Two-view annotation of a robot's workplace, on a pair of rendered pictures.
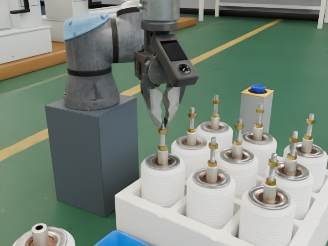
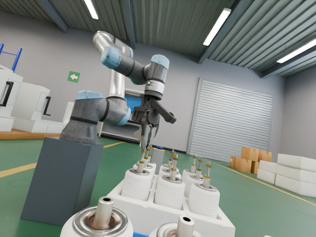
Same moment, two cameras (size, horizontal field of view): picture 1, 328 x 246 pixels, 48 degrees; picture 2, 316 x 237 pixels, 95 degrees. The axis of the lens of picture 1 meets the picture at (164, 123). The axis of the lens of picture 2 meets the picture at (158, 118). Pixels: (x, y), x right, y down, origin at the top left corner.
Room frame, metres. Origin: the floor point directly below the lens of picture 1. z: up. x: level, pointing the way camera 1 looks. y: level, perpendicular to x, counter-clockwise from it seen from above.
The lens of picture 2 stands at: (0.23, 0.26, 0.38)
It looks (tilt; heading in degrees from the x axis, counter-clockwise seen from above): 7 degrees up; 329
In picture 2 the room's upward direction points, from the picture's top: 12 degrees clockwise
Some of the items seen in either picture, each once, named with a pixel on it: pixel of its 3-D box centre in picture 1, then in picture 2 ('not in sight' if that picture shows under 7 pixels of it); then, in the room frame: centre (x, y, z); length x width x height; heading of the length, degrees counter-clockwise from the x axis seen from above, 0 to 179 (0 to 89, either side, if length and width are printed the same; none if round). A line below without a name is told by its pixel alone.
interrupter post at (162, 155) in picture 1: (162, 156); (140, 168); (0.71, 0.00, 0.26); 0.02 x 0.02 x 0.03
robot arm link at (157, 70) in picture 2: not in sight; (157, 71); (0.72, 0.01, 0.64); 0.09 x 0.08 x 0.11; 12
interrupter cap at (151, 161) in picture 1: (162, 161); (139, 171); (0.71, 0.00, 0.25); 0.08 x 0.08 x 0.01
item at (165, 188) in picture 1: (162, 197); (134, 198); (0.71, 0.00, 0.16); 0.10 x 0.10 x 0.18
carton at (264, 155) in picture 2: not in sight; (262, 156); (2.01, -4.12, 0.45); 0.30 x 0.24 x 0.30; 149
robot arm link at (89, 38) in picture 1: (90, 40); (90, 105); (0.97, 0.19, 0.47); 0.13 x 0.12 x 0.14; 102
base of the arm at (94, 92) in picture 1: (91, 83); (82, 129); (0.97, 0.20, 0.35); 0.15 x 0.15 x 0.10
